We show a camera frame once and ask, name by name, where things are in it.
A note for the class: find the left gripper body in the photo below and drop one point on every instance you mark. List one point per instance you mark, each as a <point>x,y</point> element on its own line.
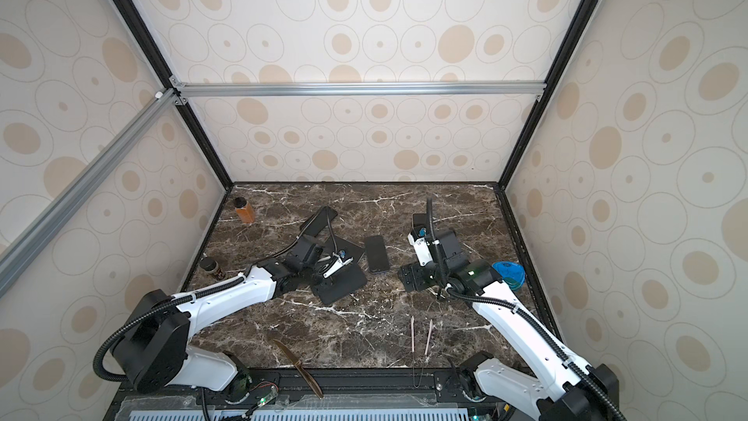
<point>318,269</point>

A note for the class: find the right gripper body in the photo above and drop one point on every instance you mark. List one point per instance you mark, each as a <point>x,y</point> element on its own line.
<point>422,277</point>

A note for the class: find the blue-edged phone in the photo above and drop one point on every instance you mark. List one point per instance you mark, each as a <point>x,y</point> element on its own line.
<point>376,254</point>

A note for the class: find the pink phone case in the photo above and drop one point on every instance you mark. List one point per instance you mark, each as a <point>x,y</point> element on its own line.
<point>420,224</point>

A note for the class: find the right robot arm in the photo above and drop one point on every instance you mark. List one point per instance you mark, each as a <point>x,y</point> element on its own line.
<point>562,385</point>

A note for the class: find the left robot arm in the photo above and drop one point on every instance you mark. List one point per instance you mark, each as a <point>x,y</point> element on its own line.
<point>152,349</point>

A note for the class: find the silver-edged phone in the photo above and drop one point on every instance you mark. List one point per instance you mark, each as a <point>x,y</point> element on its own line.
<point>348,250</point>

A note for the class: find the right pink chopstick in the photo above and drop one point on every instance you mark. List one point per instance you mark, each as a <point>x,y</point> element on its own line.
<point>429,338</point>

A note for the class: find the orange bottle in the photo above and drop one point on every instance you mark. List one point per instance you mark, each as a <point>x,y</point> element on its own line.
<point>244,210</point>

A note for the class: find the blue round lid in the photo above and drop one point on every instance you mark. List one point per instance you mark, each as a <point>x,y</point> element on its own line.
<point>512,273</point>

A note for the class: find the dark jar with lid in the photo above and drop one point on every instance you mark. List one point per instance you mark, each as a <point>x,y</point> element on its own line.
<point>212,268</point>

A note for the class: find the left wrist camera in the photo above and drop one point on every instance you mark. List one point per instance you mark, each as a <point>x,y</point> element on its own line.
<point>337,262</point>

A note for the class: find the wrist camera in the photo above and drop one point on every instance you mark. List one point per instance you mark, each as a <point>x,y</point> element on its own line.
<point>337,262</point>
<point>422,249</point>

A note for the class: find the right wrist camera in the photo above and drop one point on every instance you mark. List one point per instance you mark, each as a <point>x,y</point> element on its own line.
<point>422,249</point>

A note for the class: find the wooden-handled knife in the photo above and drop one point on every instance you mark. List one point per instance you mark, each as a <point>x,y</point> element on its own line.
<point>298,365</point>

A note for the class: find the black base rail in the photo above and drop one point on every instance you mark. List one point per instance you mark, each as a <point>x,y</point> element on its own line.
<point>353,394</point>

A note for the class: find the aluminium frame bar back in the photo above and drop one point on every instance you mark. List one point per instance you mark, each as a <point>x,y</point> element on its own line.
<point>364,89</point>

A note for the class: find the aluminium frame bar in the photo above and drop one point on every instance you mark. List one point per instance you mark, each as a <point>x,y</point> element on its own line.
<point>37,236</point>
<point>364,89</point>

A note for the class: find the aluminium frame bar left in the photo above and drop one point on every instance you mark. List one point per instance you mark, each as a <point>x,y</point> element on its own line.
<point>37,236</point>

